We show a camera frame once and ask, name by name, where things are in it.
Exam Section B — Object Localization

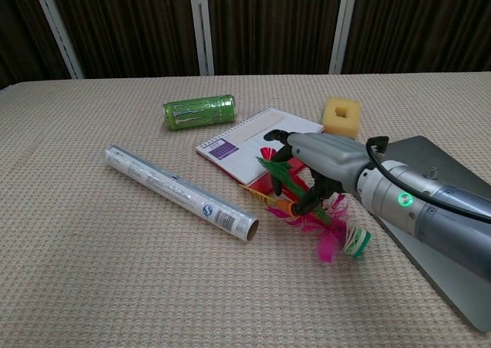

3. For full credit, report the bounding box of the beige woven table cloth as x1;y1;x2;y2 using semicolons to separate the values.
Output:
0;71;491;348

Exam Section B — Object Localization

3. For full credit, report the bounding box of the white spiral notepad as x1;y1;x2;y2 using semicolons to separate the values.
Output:
195;107;325;186

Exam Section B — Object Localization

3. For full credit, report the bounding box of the silver foil roll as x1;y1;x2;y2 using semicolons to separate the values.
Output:
104;144;260;243

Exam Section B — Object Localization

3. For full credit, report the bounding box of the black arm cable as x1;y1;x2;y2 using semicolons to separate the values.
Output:
365;136;491;224

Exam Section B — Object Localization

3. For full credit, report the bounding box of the colourful feather shuttlecock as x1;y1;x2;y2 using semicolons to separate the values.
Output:
238;146;372;264

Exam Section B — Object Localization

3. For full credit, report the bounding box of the grey laptop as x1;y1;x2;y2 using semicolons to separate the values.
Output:
374;135;491;333

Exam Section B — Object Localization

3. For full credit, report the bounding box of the yellow sponge with hole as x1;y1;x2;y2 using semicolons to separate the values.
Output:
321;97;362;140

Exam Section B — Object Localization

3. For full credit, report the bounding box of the white wall rail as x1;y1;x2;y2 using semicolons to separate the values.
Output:
188;0;216;77
29;0;84;80
328;0;360;75

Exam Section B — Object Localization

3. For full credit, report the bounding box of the green energy drink can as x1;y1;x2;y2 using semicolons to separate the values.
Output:
162;94;236;131

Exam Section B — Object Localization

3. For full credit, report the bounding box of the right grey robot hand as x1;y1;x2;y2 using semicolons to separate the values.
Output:
262;130;376;217

